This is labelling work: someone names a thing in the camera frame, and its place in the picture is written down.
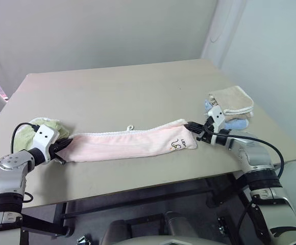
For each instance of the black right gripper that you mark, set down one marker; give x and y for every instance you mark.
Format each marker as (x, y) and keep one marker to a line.
(207, 132)

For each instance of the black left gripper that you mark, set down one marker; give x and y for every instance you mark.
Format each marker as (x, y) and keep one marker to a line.
(53, 151)

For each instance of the pink towel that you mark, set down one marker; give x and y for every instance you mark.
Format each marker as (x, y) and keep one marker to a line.
(127, 148)

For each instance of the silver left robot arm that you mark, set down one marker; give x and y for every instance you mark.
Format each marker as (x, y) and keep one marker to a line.
(10, 164)

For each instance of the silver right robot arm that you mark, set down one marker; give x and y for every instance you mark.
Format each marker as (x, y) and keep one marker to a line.
(259, 163)

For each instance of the green towel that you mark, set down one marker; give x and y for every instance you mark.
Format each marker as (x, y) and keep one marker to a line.
(61, 128)

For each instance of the light blue towel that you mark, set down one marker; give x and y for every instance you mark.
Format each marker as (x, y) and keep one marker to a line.
(236, 124)

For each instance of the tan folded towel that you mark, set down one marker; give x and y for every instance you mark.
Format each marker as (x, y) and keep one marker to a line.
(237, 117)

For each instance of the beige folded towel white trim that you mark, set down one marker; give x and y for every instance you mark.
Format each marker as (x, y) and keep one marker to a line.
(236, 100)

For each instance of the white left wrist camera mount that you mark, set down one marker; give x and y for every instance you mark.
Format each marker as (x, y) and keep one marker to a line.
(45, 135)

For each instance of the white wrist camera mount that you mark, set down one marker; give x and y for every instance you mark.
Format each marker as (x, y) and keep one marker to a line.
(45, 135)
(218, 116)

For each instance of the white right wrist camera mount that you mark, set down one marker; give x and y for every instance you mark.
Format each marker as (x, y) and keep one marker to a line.
(218, 116)

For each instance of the black metal table frame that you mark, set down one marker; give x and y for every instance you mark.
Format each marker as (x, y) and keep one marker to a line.
(137, 197)

